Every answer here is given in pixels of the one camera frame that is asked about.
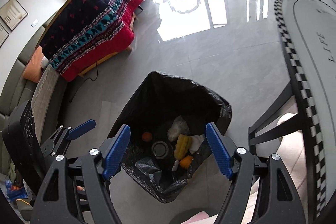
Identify red bottle cap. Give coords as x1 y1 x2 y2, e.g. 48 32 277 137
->
142 132 152 142

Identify orange fruit peel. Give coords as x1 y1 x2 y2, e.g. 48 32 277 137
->
179 155 194 169

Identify yellow sponge brush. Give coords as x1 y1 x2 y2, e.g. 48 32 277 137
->
172 134 191 172

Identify white cloth rag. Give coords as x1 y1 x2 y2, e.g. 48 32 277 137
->
189 134 205 155

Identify black trash bin bag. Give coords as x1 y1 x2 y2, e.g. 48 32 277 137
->
108 71 232 203

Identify green sofa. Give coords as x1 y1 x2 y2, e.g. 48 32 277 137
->
0 11 59 175

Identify orange cushion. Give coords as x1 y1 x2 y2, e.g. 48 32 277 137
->
22 46 48 84

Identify patterned red blanket sofa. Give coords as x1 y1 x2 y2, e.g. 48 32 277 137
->
39 0 142 82

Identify framed wall picture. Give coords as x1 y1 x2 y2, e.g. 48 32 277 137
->
0 0 28 31

